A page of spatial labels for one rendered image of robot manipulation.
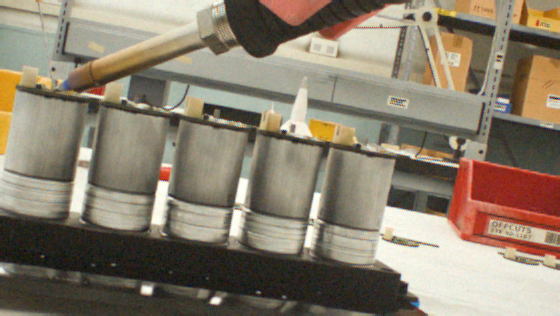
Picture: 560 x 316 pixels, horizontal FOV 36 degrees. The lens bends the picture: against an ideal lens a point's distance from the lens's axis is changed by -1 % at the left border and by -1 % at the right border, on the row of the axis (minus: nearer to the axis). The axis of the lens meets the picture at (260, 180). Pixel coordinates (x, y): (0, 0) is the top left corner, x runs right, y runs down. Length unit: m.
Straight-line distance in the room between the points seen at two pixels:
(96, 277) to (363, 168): 0.10
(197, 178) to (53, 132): 0.05
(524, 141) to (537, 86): 0.51
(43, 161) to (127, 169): 0.03
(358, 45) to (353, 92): 2.16
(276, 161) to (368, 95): 2.35
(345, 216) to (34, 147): 0.11
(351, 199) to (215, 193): 0.05
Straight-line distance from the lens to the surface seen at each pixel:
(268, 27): 0.23
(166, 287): 0.27
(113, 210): 0.29
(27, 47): 4.95
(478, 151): 2.73
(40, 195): 0.29
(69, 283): 0.25
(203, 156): 0.29
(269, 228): 0.30
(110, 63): 0.27
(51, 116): 0.28
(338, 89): 2.64
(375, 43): 4.80
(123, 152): 0.29
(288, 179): 0.30
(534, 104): 4.53
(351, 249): 0.31
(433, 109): 2.67
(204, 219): 0.29
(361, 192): 0.31
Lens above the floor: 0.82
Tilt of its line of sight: 5 degrees down
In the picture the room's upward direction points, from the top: 11 degrees clockwise
